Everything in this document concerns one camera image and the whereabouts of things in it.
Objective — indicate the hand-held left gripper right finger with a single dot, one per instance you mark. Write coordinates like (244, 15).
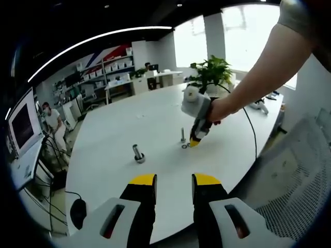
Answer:
(209, 201)

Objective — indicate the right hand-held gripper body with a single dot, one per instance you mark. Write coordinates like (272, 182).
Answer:
(196, 106)

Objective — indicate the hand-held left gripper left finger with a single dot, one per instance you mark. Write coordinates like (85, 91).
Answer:
(139, 199)

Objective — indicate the thin threaded metal stud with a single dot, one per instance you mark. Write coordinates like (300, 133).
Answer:
(183, 133)

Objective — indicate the thick threaded metal stud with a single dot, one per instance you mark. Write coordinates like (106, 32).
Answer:
(136, 151)

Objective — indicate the person's right hand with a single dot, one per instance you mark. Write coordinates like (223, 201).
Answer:
(221, 111)

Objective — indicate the potted green plant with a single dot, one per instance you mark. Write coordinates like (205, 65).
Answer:
(214, 69)

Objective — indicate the white background desk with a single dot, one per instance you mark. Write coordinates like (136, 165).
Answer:
(139, 84)

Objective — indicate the black computer mouse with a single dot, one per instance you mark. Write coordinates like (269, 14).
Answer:
(78, 211)

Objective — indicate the white handheld controller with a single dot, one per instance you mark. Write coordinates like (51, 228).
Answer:
(261, 107)

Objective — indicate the curved ceiling light strip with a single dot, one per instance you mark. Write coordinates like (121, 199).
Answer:
(155, 27)

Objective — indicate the grey mesh office chair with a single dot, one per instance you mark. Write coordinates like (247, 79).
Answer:
(297, 180)

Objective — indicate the shelf rack with white bins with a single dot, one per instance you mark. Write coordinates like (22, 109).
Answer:
(111, 68)

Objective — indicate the white standing desk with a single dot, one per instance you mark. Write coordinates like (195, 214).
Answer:
(28, 170)

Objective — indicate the person's grey shirt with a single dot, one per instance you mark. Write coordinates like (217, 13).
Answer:
(297, 15)

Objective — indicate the large white-framed display screen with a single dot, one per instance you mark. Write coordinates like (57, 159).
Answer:
(24, 126)

